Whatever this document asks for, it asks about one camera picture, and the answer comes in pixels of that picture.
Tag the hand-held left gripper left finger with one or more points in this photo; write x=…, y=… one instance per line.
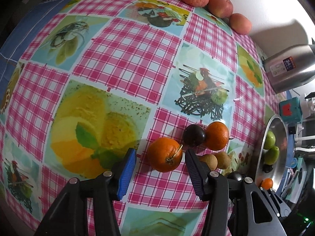
x=126, y=177

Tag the small black box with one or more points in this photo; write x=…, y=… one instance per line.
x=292, y=129

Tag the stainless steel plate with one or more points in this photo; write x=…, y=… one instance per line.
x=280, y=157

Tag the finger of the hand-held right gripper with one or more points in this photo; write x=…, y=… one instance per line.
x=275, y=205

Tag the dark purple plum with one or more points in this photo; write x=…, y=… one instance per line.
x=235, y=175
x=267, y=168
x=194, y=135

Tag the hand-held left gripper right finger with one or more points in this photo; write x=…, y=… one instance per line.
x=195, y=174

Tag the teal box with red mark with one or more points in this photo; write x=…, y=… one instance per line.
x=290, y=109

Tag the orange with stick stem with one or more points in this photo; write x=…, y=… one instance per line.
x=163, y=156

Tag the blue checked cloth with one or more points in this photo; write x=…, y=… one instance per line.
x=32, y=22

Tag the brown kiwi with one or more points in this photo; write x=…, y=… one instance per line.
x=223, y=159
x=210, y=161

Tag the stainless steel thermos jug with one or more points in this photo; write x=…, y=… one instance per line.
x=288, y=66

